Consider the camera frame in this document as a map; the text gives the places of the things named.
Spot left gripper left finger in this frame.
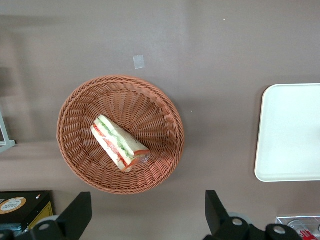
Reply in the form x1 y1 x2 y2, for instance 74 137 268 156
23 191 93 240

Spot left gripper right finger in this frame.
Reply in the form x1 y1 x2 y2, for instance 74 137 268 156
203 190 266 240

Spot triangle sandwich with lettuce tomato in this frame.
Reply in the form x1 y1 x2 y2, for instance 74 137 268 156
90 114 151 173

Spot beige plastic tray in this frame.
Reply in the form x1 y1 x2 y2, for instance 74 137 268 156
254 83 320 183

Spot brown round wicker basket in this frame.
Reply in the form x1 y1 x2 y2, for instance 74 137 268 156
56 74 186 195

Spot black food warmer appliance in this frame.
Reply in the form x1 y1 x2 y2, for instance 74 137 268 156
0 191 55 232

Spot clear acrylic bottle rack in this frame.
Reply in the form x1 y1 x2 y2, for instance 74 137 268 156
274 215 320 240

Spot red cola bottle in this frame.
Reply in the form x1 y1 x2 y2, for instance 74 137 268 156
287 219 317 240

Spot clear tape piece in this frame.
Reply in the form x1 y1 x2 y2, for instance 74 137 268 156
132 54 146 70

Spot grey wire display rack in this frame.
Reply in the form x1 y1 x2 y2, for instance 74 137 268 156
0 107 17 154

